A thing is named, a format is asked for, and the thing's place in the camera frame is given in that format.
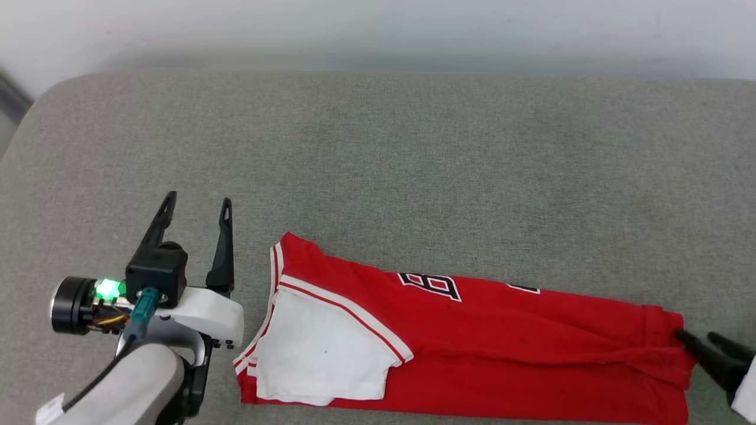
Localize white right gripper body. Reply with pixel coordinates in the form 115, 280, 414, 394
731, 353, 756, 423

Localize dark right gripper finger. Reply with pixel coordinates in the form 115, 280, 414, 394
674, 329, 740, 394
706, 332, 756, 368

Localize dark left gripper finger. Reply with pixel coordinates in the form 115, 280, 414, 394
139, 190, 178, 251
205, 198, 236, 296

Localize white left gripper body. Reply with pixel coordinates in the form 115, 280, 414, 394
50, 276, 245, 351

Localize red and white jersey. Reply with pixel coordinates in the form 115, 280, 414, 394
233, 232, 698, 425

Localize grey fabric sofa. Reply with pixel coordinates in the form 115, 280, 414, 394
0, 71, 756, 425

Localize white cable label tag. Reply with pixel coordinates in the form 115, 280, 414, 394
34, 392, 67, 425

